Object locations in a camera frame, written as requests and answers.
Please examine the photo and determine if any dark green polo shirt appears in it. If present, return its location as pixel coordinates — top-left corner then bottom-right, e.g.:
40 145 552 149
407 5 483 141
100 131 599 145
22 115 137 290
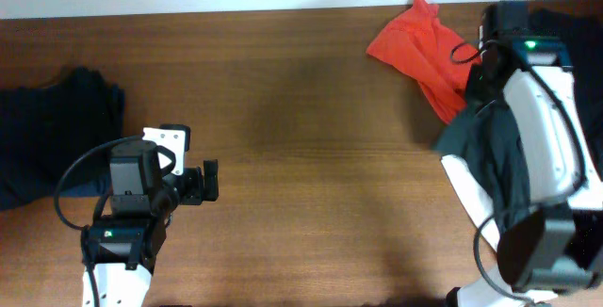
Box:
432 101 530 233

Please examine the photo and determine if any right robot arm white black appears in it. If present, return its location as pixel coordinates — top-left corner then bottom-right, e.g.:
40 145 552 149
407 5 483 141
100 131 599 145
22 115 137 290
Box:
435 1 602 306

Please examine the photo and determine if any white shirt green logo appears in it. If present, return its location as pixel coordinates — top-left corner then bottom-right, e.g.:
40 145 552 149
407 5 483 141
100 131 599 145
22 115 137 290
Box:
440 154 494 227

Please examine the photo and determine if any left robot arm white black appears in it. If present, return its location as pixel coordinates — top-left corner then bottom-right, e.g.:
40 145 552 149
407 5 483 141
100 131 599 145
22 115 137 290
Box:
80 140 219 307

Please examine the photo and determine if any black folded clothes pile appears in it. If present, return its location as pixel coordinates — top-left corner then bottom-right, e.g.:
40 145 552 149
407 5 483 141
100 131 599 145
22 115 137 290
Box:
1 67 125 210

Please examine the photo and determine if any orange red shirt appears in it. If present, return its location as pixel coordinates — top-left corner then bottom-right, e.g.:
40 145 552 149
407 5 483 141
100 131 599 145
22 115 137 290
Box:
366 0 481 124

